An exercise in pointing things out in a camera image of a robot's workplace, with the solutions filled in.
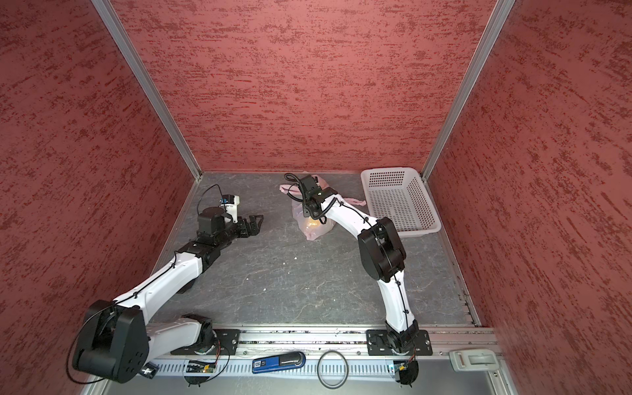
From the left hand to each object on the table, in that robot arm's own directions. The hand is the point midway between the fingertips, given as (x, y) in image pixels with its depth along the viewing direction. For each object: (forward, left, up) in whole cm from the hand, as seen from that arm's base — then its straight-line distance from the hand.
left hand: (253, 221), depth 86 cm
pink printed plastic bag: (+4, -20, -8) cm, 22 cm away
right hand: (+9, -22, -5) cm, 24 cm away
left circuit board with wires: (-42, +12, -17) cm, 47 cm away
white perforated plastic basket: (+26, -62, -14) cm, 68 cm away
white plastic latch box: (-40, -71, -13) cm, 82 cm away
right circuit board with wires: (-42, -51, -15) cm, 68 cm away
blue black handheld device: (-41, -13, -9) cm, 44 cm away
